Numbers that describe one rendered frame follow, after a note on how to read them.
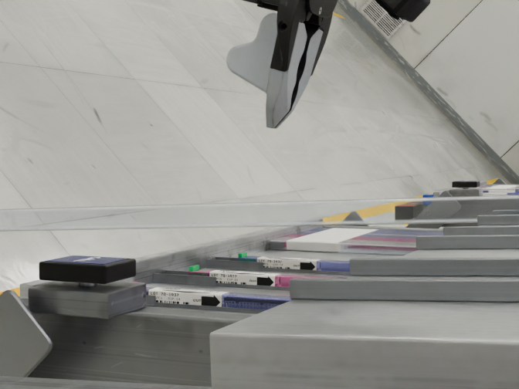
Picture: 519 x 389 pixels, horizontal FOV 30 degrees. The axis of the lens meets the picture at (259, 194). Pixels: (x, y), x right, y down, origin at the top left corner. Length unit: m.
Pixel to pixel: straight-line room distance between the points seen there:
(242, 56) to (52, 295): 0.28
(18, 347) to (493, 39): 8.98
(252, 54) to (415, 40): 8.86
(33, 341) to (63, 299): 0.03
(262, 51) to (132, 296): 0.26
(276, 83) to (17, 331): 0.29
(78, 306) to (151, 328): 0.05
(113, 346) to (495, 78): 8.90
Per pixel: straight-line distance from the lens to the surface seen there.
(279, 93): 0.79
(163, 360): 0.63
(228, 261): 0.94
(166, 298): 0.73
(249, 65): 0.80
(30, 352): 0.63
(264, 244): 1.09
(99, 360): 0.66
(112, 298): 0.61
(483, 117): 9.47
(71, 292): 0.62
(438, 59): 9.58
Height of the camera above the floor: 1.09
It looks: 17 degrees down
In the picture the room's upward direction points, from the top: 44 degrees clockwise
